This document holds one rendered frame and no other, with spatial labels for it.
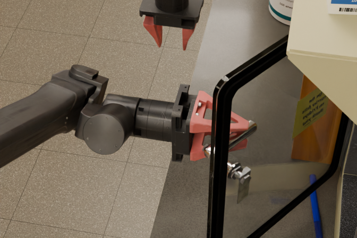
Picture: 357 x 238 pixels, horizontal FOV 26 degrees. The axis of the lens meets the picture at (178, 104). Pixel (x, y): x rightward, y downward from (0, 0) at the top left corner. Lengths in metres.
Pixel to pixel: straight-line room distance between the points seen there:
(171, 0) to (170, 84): 1.62
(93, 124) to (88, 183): 1.57
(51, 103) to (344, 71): 0.42
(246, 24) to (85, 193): 1.08
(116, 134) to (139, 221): 1.47
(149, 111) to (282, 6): 0.65
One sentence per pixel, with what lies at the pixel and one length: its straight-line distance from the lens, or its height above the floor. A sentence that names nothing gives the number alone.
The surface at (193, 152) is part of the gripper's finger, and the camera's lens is 1.10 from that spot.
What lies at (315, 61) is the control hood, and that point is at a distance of 0.76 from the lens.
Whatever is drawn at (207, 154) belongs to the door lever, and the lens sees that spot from 1.06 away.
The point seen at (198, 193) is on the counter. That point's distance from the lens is 1.36.
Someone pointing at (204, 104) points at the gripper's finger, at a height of 1.23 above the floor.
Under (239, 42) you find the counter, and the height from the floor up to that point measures 0.94.
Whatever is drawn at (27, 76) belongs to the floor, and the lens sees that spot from 2.99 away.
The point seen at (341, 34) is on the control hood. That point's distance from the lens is 0.79.
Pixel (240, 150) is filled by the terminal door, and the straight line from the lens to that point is 1.02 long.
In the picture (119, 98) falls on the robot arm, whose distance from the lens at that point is 1.11.
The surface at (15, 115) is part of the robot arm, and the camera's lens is 0.96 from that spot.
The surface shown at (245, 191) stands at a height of 1.17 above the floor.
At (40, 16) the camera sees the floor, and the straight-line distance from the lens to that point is 3.26.
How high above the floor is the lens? 2.00
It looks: 45 degrees down
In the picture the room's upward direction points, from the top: straight up
